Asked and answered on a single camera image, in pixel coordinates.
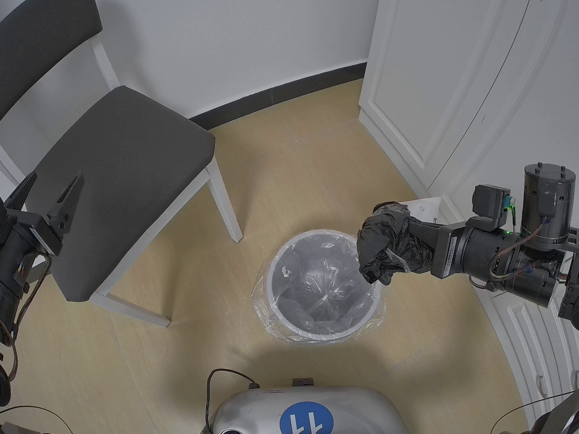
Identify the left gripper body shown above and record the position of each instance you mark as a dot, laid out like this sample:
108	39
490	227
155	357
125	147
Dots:
18	238

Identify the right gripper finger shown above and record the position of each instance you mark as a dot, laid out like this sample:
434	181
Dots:
425	233

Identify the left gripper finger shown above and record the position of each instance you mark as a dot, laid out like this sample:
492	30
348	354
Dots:
22	195
63	210

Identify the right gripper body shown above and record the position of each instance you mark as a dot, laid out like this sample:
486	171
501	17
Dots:
479	253

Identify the black plastic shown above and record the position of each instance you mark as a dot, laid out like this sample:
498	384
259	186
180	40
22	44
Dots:
384	247

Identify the clear plastic bag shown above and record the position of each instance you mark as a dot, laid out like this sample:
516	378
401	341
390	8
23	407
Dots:
260	308

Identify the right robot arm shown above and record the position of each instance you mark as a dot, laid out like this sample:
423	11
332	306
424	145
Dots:
545	206

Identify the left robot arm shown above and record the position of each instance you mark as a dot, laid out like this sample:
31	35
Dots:
7	305

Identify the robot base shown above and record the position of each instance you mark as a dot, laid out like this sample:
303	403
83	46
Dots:
316	414

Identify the white trash bin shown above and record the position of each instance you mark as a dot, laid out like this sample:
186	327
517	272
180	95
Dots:
316	331

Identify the white printed wrapper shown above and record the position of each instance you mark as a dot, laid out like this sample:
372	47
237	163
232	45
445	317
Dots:
425	208

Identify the grey white chair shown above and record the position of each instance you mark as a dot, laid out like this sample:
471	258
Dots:
113	161

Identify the white wardrobe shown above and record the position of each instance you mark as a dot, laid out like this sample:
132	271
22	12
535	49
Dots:
452	84

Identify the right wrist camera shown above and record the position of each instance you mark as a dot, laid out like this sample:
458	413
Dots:
491	206

